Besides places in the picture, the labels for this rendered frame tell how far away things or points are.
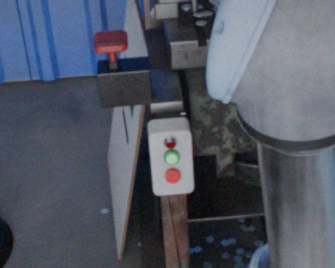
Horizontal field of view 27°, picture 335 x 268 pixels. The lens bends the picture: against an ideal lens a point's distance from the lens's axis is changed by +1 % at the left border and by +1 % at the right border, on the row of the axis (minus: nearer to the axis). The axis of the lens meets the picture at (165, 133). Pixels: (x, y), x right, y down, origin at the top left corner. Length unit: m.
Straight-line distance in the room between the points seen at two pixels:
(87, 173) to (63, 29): 0.70
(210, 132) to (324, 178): 0.71
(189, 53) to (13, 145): 1.20
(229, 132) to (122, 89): 0.23
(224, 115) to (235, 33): 0.80
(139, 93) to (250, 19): 0.75
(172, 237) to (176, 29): 0.41
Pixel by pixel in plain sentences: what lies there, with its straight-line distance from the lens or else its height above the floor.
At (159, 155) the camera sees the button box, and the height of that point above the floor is 0.58.
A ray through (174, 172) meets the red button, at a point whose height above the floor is 0.55.
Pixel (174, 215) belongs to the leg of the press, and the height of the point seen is 0.41.
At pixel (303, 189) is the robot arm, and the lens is 0.68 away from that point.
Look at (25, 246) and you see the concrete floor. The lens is 2.02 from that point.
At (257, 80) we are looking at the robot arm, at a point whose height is 1.01.
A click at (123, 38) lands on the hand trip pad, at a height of 0.76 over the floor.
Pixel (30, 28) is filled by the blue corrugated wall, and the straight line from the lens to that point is 2.75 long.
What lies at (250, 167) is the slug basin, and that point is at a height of 0.40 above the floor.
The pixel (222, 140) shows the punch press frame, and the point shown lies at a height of 0.53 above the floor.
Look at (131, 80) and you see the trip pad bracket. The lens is 1.27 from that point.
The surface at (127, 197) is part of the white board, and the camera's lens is 1.79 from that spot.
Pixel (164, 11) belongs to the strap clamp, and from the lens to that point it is 1.47.
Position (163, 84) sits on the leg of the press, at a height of 0.64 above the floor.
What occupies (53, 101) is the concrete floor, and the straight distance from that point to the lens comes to 2.69.
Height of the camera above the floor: 1.27
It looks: 32 degrees down
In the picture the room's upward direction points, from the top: 4 degrees counter-clockwise
